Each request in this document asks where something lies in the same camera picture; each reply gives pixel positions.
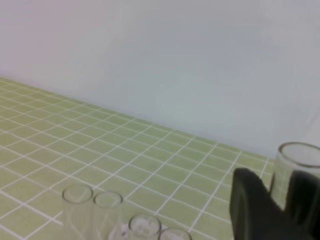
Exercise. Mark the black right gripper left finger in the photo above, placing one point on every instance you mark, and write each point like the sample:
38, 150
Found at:
254, 214

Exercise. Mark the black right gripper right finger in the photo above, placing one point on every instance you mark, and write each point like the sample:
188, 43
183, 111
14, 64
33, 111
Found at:
303, 201

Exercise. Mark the clear glass test tube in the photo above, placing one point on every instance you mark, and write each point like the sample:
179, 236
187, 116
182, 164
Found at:
290, 157
107, 216
173, 233
144, 226
77, 208

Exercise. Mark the green grid tablecloth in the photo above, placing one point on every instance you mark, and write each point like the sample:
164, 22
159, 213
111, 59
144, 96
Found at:
49, 142

